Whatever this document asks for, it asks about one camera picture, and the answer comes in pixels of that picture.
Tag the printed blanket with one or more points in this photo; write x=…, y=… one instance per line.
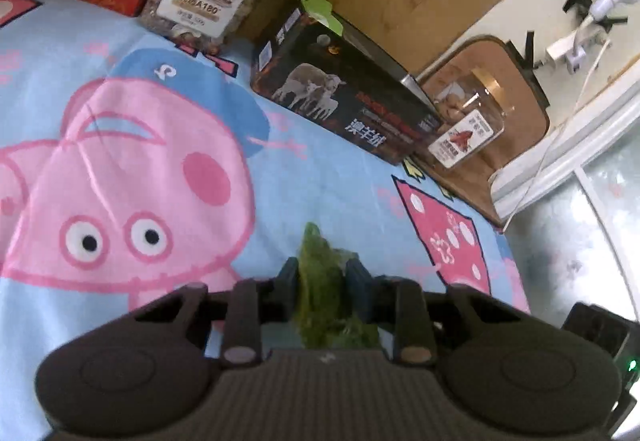
x=150, y=121

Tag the green snack packet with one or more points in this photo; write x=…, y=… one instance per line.
x=320, y=281

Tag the small green packet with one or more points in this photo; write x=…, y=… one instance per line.
x=320, y=12

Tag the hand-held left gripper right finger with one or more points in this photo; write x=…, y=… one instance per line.
x=357, y=288

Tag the white power plug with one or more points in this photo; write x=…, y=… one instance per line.
x=567, y=51

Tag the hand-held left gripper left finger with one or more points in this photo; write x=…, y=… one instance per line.
x=288, y=288

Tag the small clear nut jar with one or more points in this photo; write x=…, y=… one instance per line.
x=462, y=141

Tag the white window sill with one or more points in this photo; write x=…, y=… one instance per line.
x=600, y=131

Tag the black box with sheep print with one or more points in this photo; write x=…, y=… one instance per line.
x=350, y=106

